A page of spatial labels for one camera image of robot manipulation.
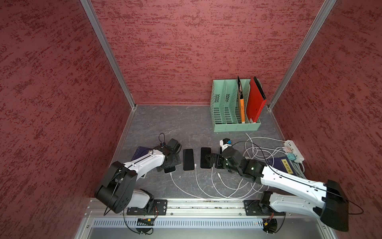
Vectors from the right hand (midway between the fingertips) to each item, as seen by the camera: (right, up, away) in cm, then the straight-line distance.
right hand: (211, 161), depth 78 cm
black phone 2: (-13, -5, +10) cm, 17 cm away
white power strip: (+55, +6, +20) cm, 59 cm away
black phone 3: (-3, +1, +17) cm, 18 cm away
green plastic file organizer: (+16, +31, +43) cm, 56 cm away
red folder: (+29, +34, +12) cm, 47 cm away
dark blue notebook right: (+46, -5, +12) cm, 48 cm away
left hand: (-24, -6, +10) cm, 27 cm away
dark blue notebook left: (-45, +1, +18) cm, 48 cm away
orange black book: (+18, +33, +7) cm, 38 cm away
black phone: (-24, -7, +7) cm, 26 cm away
